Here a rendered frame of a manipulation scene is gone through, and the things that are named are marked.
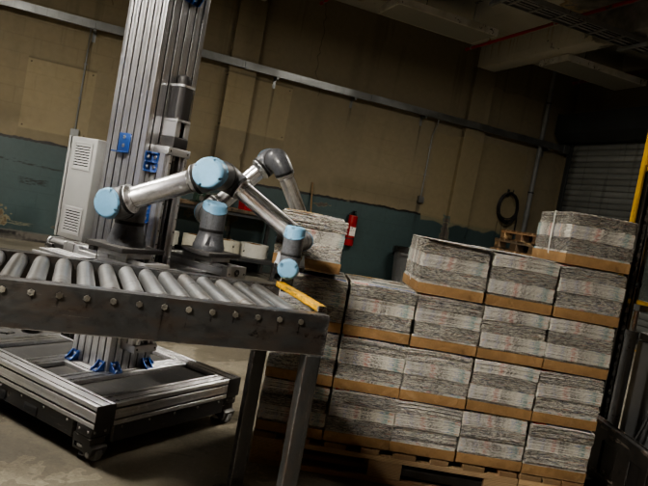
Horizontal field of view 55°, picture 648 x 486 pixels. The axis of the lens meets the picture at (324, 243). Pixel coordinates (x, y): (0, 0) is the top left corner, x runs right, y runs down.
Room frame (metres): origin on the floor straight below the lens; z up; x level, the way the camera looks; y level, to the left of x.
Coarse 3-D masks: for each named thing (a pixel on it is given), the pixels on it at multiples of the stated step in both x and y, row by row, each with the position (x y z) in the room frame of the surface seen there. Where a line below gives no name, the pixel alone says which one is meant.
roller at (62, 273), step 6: (60, 258) 2.01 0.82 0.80; (66, 258) 2.00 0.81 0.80; (60, 264) 1.88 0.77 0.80; (66, 264) 1.89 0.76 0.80; (54, 270) 1.85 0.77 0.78; (60, 270) 1.78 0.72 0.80; (66, 270) 1.79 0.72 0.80; (54, 276) 1.72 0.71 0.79; (60, 276) 1.68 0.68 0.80; (66, 276) 1.71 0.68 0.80; (60, 282) 1.60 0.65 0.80; (66, 282) 1.63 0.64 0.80
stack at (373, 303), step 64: (384, 320) 2.63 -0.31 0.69; (448, 320) 2.64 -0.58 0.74; (512, 320) 2.66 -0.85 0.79; (384, 384) 2.63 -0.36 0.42; (448, 384) 2.64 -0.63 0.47; (512, 384) 2.66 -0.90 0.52; (256, 448) 2.60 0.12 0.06; (320, 448) 2.61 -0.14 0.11; (448, 448) 2.65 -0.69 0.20; (512, 448) 2.66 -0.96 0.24
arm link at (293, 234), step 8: (288, 232) 2.24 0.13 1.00; (296, 232) 2.24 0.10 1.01; (304, 232) 2.26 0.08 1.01; (288, 240) 2.24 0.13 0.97; (296, 240) 2.24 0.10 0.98; (304, 240) 2.27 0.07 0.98; (288, 248) 2.24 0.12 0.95; (296, 248) 2.24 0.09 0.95; (304, 248) 2.32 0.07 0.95; (296, 256) 2.24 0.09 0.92
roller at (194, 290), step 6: (180, 276) 2.14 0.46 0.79; (186, 276) 2.11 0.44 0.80; (180, 282) 2.08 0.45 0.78; (186, 282) 2.03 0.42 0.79; (192, 282) 2.01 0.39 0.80; (186, 288) 1.97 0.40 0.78; (192, 288) 1.92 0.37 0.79; (198, 288) 1.90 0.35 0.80; (192, 294) 1.87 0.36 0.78; (198, 294) 1.83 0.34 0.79; (204, 294) 1.81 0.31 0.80
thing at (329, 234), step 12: (288, 216) 2.60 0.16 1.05; (300, 216) 2.62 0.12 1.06; (312, 216) 2.61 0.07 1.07; (312, 228) 2.61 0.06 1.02; (324, 228) 2.61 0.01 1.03; (336, 228) 2.61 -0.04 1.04; (276, 240) 2.60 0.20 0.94; (324, 240) 2.61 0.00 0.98; (336, 240) 2.61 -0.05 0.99; (276, 252) 2.59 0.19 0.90; (312, 252) 2.60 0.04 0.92; (324, 252) 2.61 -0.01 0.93; (336, 252) 2.61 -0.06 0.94
